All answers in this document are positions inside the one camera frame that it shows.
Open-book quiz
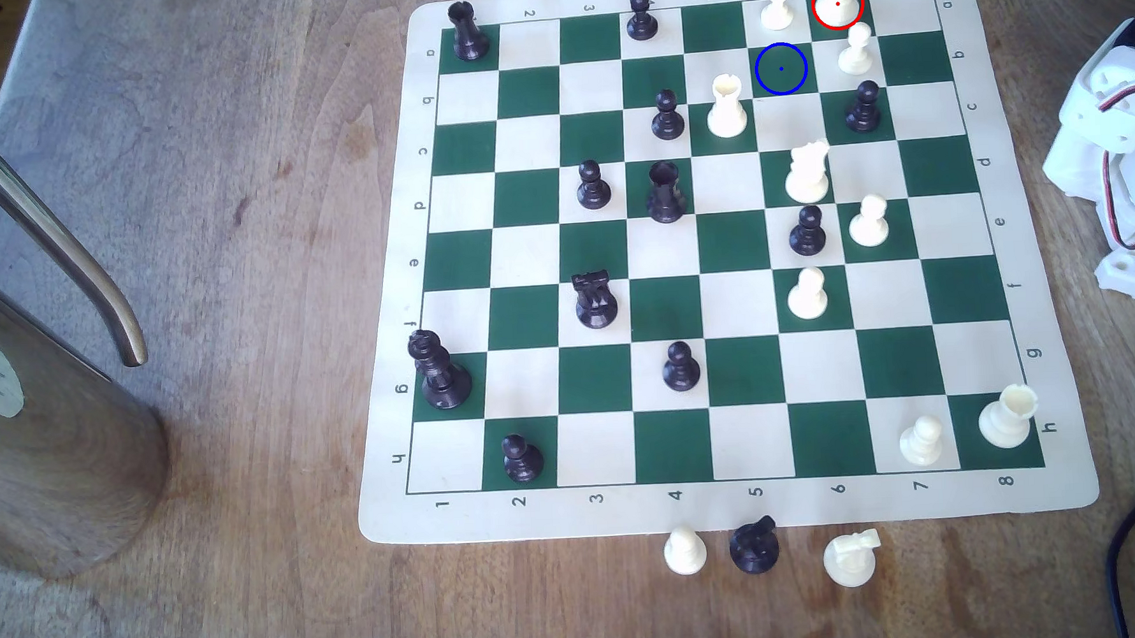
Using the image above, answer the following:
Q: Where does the green white chess mat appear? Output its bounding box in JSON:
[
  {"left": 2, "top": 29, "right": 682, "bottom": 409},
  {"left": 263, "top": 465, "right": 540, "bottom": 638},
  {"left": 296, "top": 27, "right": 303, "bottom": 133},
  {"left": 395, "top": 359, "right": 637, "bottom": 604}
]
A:
[{"left": 335, "top": 0, "right": 1102, "bottom": 548}]

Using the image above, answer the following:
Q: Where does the black knight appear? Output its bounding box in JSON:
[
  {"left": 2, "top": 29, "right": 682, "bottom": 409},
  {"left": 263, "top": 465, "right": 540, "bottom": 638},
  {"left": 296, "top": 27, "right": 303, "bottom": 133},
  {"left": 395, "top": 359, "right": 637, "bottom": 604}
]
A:
[
  {"left": 571, "top": 269, "right": 621, "bottom": 332},
  {"left": 727, "top": 514, "right": 783, "bottom": 577}
]

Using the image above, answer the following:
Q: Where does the black pawn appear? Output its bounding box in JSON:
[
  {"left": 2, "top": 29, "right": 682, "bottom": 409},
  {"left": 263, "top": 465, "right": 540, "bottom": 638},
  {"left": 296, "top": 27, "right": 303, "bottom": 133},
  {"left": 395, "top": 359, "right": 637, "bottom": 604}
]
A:
[
  {"left": 500, "top": 433, "right": 546, "bottom": 486},
  {"left": 787, "top": 205, "right": 829, "bottom": 259},
  {"left": 649, "top": 88, "right": 687, "bottom": 143},
  {"left": 843, "top": 78, "right": 884, "bottom": 136},
  {"left": 575, "top": 158, "right": 614, "bottom": 213},
  {"left": 661, "top": 340, "right": 704, "bottom": 395},
  {"left": 625, "top": 0, "right": 661, "bottom": 43}
]

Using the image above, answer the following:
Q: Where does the black king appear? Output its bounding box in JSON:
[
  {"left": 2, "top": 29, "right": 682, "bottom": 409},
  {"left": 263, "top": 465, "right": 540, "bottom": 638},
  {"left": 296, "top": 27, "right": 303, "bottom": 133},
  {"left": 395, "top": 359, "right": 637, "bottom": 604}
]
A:
[{"left": 407, "top": 327, "right": 475, "bottom": 412}]

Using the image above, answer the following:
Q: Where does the black rook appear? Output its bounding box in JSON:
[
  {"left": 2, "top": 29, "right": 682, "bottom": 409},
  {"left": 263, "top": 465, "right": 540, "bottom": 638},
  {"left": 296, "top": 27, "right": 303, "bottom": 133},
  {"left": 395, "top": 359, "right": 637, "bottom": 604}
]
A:
[
  {"left": 447, "top": 0, "right": 493, "bottom": 63},
  {"left": 645, "top": 159, "right": 689, "bottom": 226}
]

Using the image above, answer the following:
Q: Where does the white rook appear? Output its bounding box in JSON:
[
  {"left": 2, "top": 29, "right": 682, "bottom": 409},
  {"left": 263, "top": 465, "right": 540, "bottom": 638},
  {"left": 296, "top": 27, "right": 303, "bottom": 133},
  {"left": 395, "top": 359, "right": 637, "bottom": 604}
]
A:
[
  {"left": 976, "top": 382, "right": 1041, "bottom": 451},
  {"left": 704, "top": 73, "right": 750, "bottom": 141}
]

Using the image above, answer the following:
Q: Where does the white knight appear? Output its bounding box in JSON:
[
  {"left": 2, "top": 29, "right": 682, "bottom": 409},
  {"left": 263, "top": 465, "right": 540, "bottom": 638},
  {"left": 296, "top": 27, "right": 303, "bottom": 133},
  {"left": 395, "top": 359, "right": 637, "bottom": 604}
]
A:
[
  {"left": 783, "top": 139, "right": 834, "bottom": 206},
  {"left": 821, "top": 527, "right": 885, "bottom": 590}
]

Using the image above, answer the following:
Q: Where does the steel jug with handle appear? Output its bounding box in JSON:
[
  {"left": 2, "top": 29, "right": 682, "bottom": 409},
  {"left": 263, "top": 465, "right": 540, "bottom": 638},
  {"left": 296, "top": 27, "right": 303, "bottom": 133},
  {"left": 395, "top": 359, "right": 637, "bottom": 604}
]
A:
[{"left": 0, "top": 110, "right": 177, "bottom": 585}]

